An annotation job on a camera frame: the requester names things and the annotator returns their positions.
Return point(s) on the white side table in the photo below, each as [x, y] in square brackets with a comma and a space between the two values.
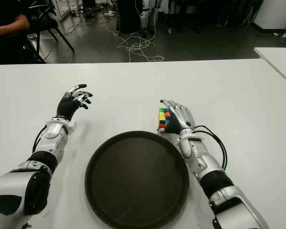
[276, 59]

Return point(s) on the white display cabinet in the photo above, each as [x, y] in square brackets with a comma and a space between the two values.
[62, 9]

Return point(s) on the white block with black base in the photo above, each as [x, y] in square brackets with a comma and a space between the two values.
[274, 14]

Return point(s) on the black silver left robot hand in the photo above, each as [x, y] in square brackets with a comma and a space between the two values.
[65, 107]

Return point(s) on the black cabinet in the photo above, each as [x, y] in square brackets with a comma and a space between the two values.
[128, 16]

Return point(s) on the seated person in black shirt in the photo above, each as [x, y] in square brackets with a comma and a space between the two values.
[4, 14]

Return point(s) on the white humanoid robot legs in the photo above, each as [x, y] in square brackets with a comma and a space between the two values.
[144, 16]

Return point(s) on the dark brown round plate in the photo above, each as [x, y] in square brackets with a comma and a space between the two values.
[137, 181]

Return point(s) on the black folding chair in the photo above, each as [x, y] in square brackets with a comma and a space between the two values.
[45, 22]

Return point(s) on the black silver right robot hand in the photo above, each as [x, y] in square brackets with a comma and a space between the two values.
[181, 117]

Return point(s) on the white power strip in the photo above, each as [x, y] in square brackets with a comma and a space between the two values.
[109, 13]

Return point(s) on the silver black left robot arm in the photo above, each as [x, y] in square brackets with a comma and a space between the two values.
[52, 133]

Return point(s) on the multicoloured Rubik's cube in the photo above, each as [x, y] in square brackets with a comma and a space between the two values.
[162, 118]

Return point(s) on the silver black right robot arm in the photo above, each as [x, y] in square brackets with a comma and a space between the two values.
[205, 159]

